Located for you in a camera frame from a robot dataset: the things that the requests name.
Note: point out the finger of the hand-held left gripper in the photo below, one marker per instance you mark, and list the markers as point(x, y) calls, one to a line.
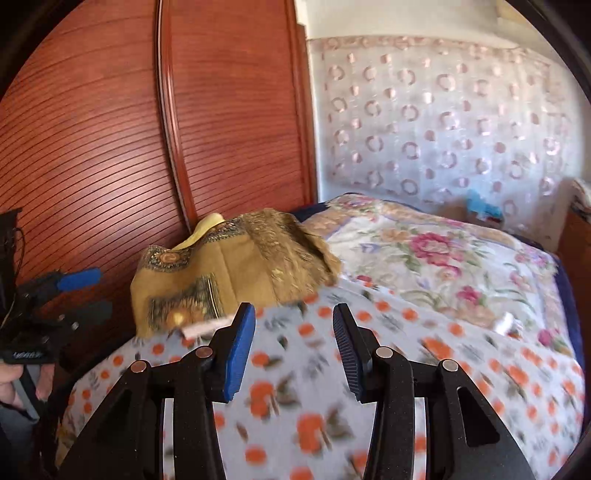
point(90, 311)
point(78, 279)

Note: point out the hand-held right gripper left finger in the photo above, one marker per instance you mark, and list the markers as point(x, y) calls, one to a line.
point(238, 355)

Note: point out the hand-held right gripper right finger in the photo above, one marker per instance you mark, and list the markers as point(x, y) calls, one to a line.
point(346, 355)

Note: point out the brown sunflower print garment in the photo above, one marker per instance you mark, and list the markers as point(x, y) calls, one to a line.
point(240, 272)

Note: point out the person's left hand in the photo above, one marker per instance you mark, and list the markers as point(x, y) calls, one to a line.
point(9, 383)

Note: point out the orange fruit print bed sheet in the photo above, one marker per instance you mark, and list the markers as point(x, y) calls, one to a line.
point(295, 369)

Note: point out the floral blanket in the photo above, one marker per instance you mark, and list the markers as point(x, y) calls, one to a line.
point(438, 267)

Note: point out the yellow plush toy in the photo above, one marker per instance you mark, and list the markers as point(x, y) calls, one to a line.
point(205, 228)

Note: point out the blue plastic toy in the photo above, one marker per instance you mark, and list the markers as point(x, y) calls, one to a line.
point(480, 205)

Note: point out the sheer circle pattern curtain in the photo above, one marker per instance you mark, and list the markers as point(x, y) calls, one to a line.
point(438, 138)

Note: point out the wooden cabinet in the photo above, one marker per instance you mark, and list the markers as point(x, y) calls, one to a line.
point(575, 240)

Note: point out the stack of folded cloths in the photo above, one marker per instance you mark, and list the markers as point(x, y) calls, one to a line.
point(582, 196)

